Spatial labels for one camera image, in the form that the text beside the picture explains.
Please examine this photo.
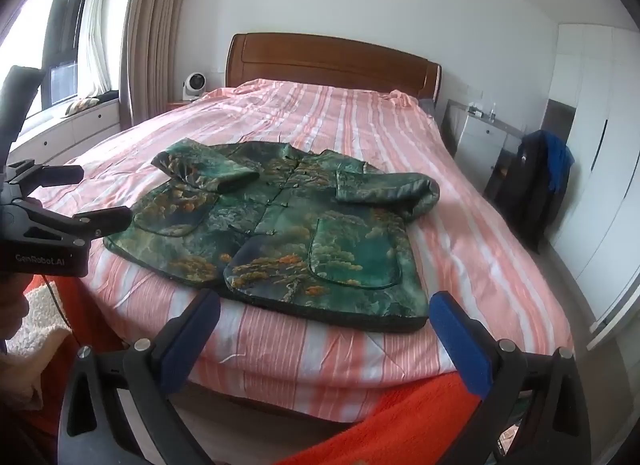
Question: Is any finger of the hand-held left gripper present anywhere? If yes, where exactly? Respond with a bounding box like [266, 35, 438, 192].
[74, 205, 134, 241]
[6, 159, 85, 189]

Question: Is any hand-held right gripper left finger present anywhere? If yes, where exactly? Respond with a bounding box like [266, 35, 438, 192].
[59, 289, 222, 465]

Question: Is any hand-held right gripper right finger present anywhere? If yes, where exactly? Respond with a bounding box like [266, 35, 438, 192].
[429, 290, 593, 465]

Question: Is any green printed padded jacket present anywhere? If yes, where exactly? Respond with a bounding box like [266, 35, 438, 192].
[102, 139, 442, 333]

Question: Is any white window bench cabinet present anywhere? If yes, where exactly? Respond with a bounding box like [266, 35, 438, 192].
[10, 98, 123, 166]

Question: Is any patterned cushion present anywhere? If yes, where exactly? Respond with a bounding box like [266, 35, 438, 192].
[65, 96, 101, 113]

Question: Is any orange red blanket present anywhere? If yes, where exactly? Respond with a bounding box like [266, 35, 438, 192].
[30, 272, 483, 465]

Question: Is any dark framed window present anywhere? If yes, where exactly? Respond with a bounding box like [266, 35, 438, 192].
[0, 0, 93, 121]

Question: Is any white sheer curtain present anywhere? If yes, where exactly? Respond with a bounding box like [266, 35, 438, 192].
[77, 0, 112, 96]

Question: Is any white round desk fan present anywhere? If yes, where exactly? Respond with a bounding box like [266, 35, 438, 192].
[181, 72, 211, 102]

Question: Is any brown curtain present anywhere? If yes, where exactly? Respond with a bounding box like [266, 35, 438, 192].
[119, 0, 196, 128]

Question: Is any dark low stool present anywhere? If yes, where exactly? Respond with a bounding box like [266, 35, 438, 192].
[485, 148, 521, 206]

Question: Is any white dresser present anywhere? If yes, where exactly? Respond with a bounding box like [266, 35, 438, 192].
[452, 108, 526, 191]

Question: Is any blue garment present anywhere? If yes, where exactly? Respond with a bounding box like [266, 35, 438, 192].
[542, 131, 576, 193]

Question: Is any grey leaning board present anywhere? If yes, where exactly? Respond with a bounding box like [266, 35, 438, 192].
[440, 99, 471, 158]

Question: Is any white wardrobe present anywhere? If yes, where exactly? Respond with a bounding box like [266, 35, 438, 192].
[542, 22, 640, 351]

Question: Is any pink striped bedsheet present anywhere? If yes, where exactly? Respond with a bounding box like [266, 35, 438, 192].
[30, 79, 576, 421]

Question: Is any wooden bed headboard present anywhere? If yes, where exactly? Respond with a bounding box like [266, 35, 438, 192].
[225, 32, 443, 106]

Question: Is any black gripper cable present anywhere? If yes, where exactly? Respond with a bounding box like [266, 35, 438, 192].
[40, 272, 81, 346]

